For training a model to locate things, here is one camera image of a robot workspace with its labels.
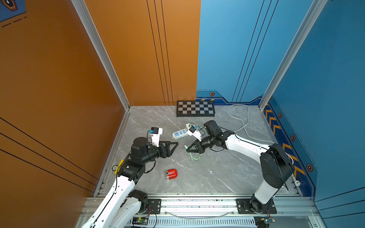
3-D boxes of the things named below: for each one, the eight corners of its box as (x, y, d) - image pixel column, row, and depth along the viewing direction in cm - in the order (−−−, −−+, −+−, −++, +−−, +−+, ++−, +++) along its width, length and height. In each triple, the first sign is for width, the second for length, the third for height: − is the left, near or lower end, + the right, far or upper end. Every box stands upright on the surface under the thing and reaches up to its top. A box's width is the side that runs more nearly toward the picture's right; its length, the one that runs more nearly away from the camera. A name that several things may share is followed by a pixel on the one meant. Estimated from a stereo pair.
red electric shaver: (165, 179, 84) (164, 178, 82) (166, 171, 87) (165, 169, 85) (177, 179, 84) (176, 178, 82) (177, 171, 87) (177, 169, 85)
